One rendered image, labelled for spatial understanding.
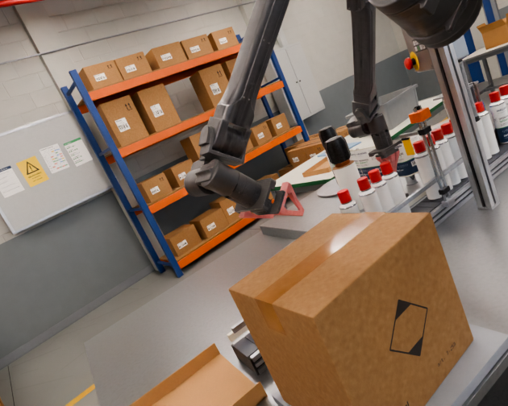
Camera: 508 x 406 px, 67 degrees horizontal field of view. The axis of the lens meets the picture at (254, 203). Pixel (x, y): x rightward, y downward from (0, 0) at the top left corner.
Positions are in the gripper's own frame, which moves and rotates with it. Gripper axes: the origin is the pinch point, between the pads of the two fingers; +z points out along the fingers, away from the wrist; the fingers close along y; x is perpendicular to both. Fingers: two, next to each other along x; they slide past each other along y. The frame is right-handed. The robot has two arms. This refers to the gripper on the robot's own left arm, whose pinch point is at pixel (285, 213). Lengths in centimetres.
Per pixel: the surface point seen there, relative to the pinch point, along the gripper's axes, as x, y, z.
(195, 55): -269, 359, 66
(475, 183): -35, -7, 61
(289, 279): 15.2, -13.0, -5.2
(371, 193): -21.1, 8.2, 34.6
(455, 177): -42, 3, 68
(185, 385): 43, 32, 8
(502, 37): -450, 154, 403
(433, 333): 16.4, -25.8, 17.5
